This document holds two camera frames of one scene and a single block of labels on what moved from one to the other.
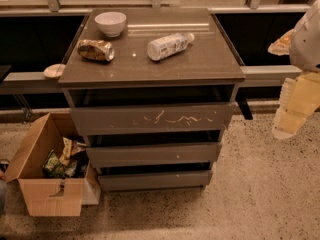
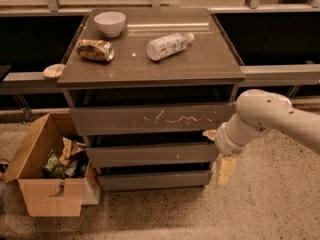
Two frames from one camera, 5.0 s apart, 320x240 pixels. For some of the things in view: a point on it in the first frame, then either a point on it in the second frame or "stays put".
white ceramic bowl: (111, 23) stays put
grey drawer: (133, 154) stays put
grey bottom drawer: (155, 180) stays put
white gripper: (306, 45) to (224, 145)
